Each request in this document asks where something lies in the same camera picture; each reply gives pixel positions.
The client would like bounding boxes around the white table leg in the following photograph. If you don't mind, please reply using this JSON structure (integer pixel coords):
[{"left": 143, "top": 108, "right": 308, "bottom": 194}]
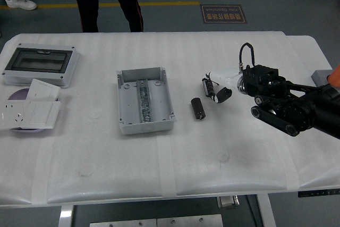
[
  {"left": 256, "top": 194, "right": 277, "bottom": 227},
  {"left": 57, "top": 205, "right": 74, "bottom": 227}
]

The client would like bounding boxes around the white tape strip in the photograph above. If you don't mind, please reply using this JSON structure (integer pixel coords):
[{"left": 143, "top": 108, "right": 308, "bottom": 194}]
[{"left": 31, "top": 136, "right": 55, "bottom": 204}]

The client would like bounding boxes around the black cylindrical battery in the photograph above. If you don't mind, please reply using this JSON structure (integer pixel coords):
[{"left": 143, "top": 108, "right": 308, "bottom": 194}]
[
  {"left": 201, "top": 77, "right": 216, "bottom": 97},
  {"left": 190, "top": 97, "right": 206, "bottom": 121}
]

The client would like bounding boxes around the open grey junction box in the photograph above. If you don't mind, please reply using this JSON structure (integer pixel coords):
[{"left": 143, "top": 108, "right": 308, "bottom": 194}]
[{"left": 116, "top": 66, "right": 177, "bottom": 136}]

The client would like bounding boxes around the grey box with dark window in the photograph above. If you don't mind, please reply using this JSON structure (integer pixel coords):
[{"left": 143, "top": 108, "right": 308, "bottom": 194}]
[{"left": 1, "top": 43, "right": 80, "bottom": 89}]

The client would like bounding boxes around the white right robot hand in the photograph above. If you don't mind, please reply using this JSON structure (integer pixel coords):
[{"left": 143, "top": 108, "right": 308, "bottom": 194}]
[{"left": 201, "top": 69, "right": 244, "bottom": 104}]

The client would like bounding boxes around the white wall socket panel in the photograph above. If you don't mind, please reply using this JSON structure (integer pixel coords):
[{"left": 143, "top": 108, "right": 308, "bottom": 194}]
[{"left": 0, "top": 100, "right": 34, "bottom": 131}]

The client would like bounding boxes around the white switch panel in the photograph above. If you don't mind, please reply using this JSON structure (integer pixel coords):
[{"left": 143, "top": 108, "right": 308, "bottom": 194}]
[
  {"left": 25, "top": 78, "right": 61, "bottom": 102},
  {"left": 20, "top": 100, "right": 61, "bottom": 129}
]

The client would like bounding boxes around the black table control panel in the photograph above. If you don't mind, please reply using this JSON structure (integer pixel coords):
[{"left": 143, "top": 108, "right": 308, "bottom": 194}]
[{"left": 297, "top": 188, "right": 340, "bottom": 198}]

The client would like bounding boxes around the purple round disc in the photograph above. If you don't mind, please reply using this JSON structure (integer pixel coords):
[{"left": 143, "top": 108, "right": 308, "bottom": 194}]
[{"left": 7, "top": 88, "right": 46, "bottom": 134}]

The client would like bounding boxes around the white foam mat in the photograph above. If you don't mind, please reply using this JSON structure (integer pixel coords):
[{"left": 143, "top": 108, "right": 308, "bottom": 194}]
[{"left": 0, "top": 31, "right": 340, "bottom": 208}]

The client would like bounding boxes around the metal table bracket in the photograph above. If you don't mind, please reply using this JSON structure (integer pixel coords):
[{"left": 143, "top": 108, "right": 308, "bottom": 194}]
[{"left": 217, "top": 196, "right": 240, "bottom": 209}]

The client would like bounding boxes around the grey block base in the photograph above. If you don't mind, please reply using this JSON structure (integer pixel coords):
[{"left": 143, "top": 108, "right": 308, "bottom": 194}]
[{"left": 311, "top": 69, "right": 333, "bottom": 86}]

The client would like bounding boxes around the grey metal plate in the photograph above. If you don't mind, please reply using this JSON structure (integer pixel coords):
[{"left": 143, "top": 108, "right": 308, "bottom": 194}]
[
  {"left": 89, "top": 218, "right": 157, "bottom": 227},
  {"left": 157, "top": 214, "right": 223, "bottom": 227}
]

